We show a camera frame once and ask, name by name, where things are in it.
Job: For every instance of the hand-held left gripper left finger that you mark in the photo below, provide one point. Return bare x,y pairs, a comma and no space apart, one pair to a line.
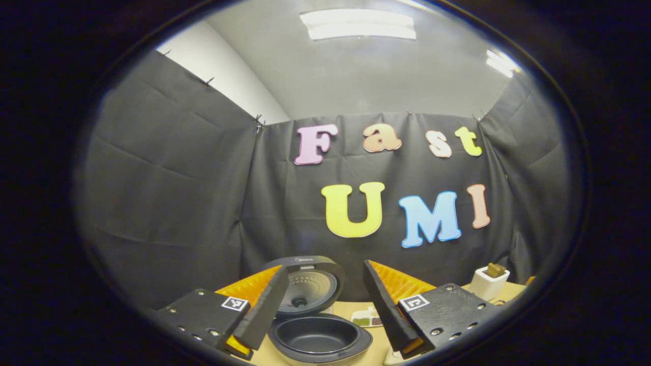
264,310

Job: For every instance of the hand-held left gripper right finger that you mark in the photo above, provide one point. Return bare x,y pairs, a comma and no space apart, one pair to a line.
381,310

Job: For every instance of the black rice cooker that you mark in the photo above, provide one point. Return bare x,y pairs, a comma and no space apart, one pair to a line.
318,335

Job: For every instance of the white box holder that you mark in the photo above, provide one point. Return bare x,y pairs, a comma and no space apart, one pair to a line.
487,287

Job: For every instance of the white divided grain dish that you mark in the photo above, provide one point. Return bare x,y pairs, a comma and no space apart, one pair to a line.
363,320

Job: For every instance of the brown wooden block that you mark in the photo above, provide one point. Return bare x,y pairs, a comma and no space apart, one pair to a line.
494,270

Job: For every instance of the black backdrop cloth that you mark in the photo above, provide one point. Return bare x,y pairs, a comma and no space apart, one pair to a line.
193,203

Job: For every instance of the small ceiling light panel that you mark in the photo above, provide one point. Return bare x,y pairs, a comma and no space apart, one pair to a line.
502,63

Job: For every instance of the large ceiling light panel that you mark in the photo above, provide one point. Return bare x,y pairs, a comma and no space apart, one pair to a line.
358,24

